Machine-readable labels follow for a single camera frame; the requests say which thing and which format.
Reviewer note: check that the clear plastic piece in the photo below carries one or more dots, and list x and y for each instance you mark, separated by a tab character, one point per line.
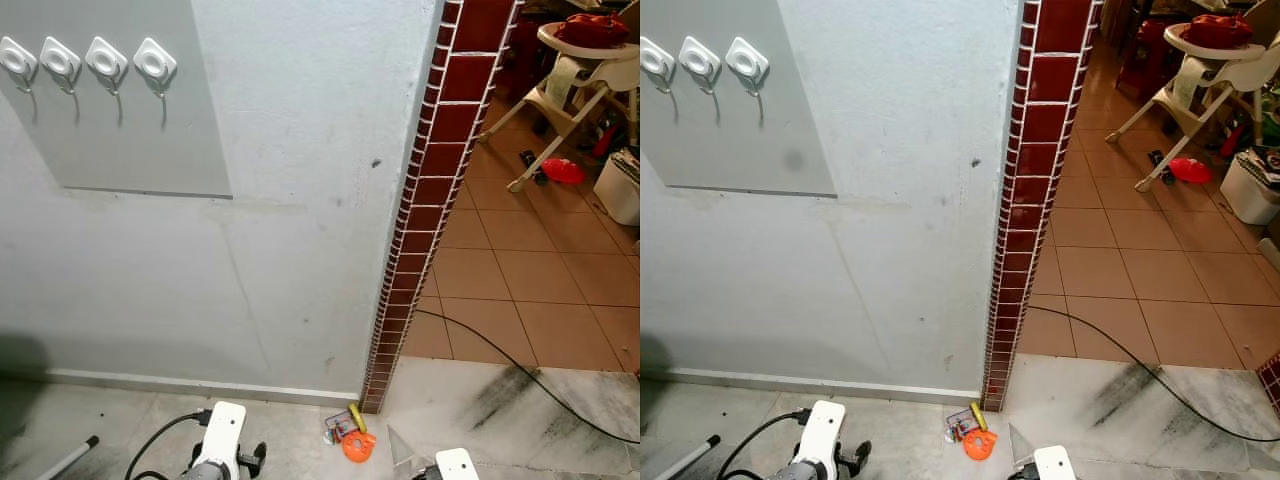
1022	448
405	450

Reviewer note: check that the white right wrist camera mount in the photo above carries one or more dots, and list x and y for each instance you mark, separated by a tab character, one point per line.
1055	463
456	465

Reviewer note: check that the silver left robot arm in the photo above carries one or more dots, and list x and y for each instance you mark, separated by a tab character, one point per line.
207	473
808	472

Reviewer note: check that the red tiled wall edge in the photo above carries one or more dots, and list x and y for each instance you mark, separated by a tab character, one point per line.
440	160
1040	140

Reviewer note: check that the white wall hook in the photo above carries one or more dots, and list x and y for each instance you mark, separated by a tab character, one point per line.
654	58
60	59
748	61
700	60
155	62
16	57
106	59

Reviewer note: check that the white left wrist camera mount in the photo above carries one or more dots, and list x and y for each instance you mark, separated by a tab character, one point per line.
825	428
222	430

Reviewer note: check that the red plastic toy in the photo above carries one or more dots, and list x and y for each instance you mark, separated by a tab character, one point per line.
565	171
1191	170

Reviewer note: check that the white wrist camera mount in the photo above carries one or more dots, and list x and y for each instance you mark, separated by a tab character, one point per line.
825	428
222	430
1055	463
456	465

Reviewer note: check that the red bag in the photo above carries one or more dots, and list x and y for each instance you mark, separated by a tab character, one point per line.
1215	30
592	30

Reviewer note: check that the white plastic bin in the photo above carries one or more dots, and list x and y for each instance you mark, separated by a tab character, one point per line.
620	190
1250	190

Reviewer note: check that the silver rod with black tip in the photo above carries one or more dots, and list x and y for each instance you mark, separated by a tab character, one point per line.
70	458
690	455

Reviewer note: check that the grey wall panel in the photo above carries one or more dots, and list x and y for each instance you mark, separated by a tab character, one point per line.
130	130

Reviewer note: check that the beige baby high chair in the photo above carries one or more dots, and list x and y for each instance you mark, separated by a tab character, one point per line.
1195	80
575	82

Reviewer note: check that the small black toy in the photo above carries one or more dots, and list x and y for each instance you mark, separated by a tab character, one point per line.
532	165
1158	165

